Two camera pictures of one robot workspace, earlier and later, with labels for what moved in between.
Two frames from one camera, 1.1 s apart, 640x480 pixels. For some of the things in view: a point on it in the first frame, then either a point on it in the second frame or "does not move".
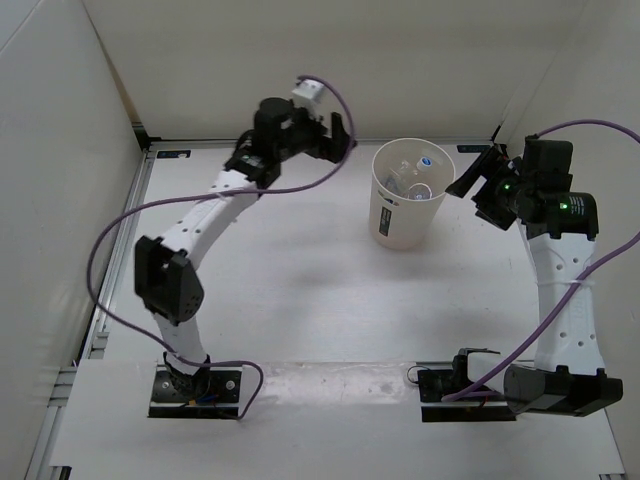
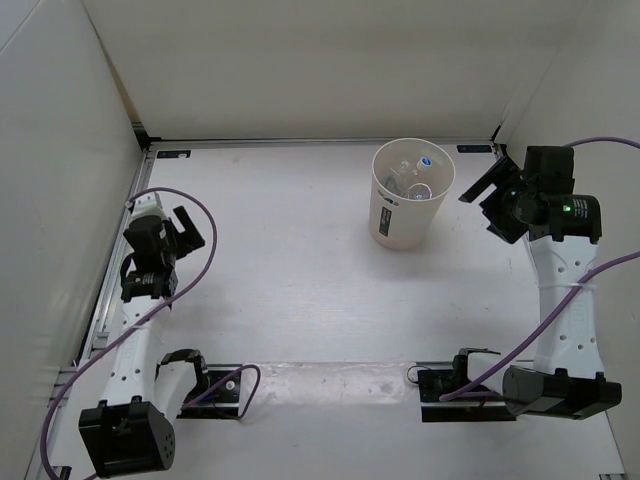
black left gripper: (333, 149) -> (190, 239)
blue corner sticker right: (472, 148) does not move
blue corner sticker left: (173, 154) does not move
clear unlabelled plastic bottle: (424, 163) does not move
